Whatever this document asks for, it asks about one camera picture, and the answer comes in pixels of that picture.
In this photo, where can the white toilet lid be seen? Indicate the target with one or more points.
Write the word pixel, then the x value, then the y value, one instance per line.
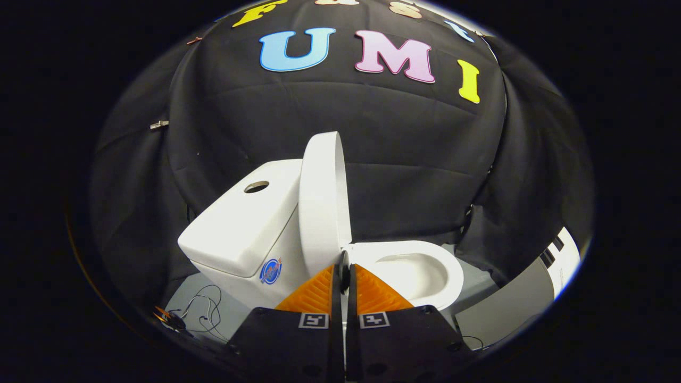
pixel 322 207

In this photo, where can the grey cabinet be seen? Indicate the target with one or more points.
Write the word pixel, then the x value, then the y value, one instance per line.
pixel 511 308

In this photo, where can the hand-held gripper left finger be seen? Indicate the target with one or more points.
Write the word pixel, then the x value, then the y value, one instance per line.
pixel 336 330

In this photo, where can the copper cloth clip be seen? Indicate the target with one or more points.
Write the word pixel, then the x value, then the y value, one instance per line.
pixel 194 40

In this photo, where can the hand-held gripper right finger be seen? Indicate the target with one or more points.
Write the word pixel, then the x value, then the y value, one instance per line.
pixel 352 330

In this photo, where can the black backdrop cloth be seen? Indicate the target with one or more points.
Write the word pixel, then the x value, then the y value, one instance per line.
pixel 399 149

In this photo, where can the silver cloth clip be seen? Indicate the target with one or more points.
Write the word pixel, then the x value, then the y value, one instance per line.
pixel 159 125

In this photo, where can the white panel with black slots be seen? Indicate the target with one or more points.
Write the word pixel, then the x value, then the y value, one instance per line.
pixel 566 260

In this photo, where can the white toilet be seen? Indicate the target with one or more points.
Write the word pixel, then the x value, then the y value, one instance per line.
pixel 415 271

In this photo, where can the black lid pull tab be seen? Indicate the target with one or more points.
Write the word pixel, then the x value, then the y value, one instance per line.
pixel 344 268

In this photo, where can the orange yellow tool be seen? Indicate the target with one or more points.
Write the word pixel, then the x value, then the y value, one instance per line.
pixel 169 318

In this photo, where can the white toilet tank cover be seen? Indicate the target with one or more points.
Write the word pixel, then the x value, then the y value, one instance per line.
pixel 239 229

